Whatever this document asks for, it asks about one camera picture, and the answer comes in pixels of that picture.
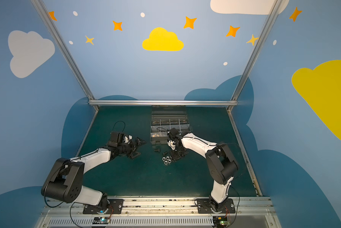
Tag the clear plastic organizer box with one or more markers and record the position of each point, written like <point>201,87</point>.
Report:
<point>164,118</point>

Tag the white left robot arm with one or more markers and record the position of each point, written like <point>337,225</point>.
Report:
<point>65,180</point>

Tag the pile of hex nuts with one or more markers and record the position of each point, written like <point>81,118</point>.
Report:
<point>167,160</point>

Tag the aluminium frame post left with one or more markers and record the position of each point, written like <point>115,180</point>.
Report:
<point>50,25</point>

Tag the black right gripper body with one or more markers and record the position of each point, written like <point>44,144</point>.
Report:
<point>176,152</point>

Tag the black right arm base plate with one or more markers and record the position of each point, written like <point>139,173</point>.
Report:
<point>209,206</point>

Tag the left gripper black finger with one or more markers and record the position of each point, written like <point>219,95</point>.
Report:
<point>139,142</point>
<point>134,155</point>

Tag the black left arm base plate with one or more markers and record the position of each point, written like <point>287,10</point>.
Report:
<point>112,206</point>

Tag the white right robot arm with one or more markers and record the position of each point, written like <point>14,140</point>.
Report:
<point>221,162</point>

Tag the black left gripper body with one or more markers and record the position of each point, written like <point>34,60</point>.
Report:
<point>132,147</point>

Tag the aluminium frame post right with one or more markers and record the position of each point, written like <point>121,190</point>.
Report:
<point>265,31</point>

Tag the aluminium frame post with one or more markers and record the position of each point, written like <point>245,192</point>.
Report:
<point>50,25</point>
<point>265,31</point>

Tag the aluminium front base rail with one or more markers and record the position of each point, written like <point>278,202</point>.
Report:
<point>165,212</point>

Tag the aluminium frame rail back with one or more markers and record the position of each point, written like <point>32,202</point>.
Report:
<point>162,102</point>

